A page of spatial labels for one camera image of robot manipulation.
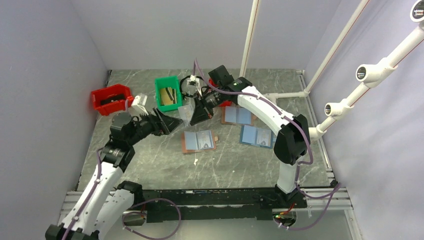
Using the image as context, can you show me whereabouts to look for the red bin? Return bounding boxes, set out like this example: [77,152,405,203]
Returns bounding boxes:
[90,84,134,116]
[208,78,232,107]

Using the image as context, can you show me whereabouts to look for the left red bin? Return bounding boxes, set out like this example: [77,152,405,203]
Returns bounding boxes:
[90,84,134,116]

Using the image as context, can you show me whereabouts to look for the right red bin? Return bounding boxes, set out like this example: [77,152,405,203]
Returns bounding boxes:
[208,78,232,107]

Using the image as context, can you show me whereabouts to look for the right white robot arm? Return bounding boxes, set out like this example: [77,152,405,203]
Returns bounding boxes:
[189,65,311,208]

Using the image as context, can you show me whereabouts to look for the purple cable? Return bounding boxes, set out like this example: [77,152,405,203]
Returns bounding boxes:
[61,147,182,240]
[193,57,342,232]

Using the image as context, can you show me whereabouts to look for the black cable loop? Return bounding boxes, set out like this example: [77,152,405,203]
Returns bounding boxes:
[179,75,210,99]

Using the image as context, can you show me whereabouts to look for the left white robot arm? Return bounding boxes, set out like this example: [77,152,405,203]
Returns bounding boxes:
[45,108,183,240]

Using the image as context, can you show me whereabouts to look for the black base bar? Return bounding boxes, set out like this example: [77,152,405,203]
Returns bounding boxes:
[125,186,307,223]

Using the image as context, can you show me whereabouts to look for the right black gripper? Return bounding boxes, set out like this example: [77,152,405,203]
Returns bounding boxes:
[190,86,225,126]

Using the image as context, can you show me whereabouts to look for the white credit card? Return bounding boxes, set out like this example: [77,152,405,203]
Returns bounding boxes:
[177,104,194,127]

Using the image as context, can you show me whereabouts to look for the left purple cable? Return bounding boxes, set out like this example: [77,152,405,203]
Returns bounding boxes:
[61,147,182,240]

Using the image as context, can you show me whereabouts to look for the aluminium rail frame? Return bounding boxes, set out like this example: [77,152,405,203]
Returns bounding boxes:
[52,190,364,240]

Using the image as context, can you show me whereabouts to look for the blue card holder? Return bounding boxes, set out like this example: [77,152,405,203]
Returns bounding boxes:
[239,125,276,149]

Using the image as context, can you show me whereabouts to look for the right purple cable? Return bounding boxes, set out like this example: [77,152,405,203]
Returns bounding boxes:
[193,57,342,232]

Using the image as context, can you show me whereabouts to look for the brown card holder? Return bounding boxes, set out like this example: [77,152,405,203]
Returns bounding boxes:
[181,130,218,154]
[221,106,257,126]

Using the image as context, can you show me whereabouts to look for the gold card in green bin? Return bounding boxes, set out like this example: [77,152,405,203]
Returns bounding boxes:
[159,87,177,106]

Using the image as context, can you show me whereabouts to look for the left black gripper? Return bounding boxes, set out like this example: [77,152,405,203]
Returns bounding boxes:
[126,106,182,146]

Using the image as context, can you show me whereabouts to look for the white pvc pipe frame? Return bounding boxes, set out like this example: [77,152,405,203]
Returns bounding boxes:
[246,0,424,142]

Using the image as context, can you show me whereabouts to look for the green bin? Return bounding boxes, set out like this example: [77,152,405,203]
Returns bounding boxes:
[154,75,183,112]

